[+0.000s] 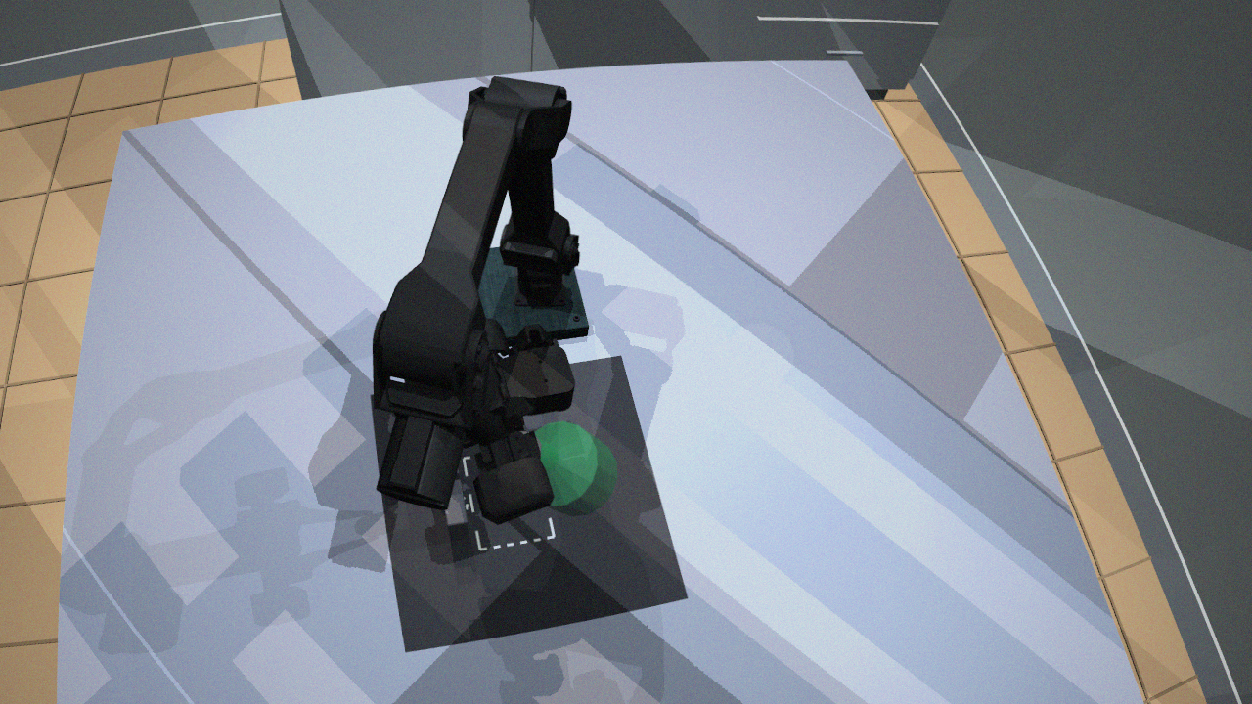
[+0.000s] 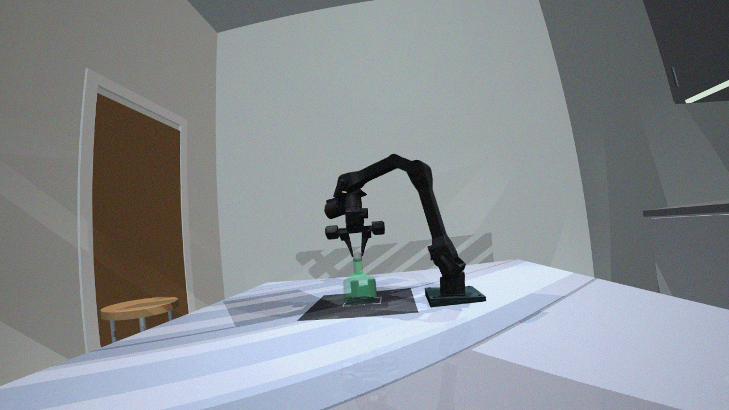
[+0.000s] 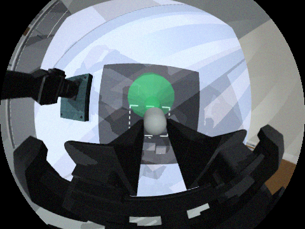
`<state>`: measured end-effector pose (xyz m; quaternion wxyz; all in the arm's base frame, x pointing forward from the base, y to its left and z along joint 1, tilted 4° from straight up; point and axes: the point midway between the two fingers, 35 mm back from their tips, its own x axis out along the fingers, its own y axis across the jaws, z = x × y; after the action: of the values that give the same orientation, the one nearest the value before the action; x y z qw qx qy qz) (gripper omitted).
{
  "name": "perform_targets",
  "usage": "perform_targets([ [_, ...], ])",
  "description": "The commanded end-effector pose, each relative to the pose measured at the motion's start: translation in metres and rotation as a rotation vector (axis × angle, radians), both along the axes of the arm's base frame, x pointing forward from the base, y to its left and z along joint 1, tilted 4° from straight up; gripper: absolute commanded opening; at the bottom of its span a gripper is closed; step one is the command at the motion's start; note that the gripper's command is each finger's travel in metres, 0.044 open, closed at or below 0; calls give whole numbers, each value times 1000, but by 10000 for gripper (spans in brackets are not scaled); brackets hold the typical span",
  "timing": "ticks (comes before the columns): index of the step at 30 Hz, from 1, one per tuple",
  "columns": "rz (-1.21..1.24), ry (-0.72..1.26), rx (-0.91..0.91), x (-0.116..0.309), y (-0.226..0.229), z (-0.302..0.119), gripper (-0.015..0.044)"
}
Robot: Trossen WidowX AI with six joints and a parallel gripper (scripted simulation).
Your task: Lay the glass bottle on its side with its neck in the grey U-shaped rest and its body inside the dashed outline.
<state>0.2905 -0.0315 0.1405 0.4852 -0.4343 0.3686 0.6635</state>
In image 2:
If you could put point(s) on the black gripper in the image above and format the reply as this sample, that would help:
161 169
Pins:
332 232

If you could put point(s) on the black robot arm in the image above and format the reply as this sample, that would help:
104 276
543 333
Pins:
442 250

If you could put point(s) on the green glass bottle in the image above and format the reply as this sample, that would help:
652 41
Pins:
359 288

